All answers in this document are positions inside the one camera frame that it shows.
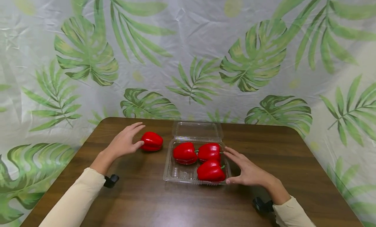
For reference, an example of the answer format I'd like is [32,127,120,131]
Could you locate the person's left hand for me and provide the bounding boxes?
[101,122,146,160]

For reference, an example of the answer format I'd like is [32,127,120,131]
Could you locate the person's right hand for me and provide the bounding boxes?
[223,146,276,189]

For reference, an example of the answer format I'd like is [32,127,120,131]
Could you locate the clear plastic clamshell container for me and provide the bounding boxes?
[163,121,232,186]

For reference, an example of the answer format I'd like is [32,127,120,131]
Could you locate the person's left forearm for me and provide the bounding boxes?
[38,151,115,227]

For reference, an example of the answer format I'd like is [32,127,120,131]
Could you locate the person's right forearm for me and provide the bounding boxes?
[262,179,317,227]

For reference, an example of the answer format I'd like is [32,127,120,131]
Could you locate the red bell pepper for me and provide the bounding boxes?
[196,160,227,182]
[140,131,164,152]
[173,142,198,165]
[197,143,222,163]

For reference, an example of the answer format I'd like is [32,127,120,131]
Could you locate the black wrist band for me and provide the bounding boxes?
[103,174,120,189]
[253,197,275,215]

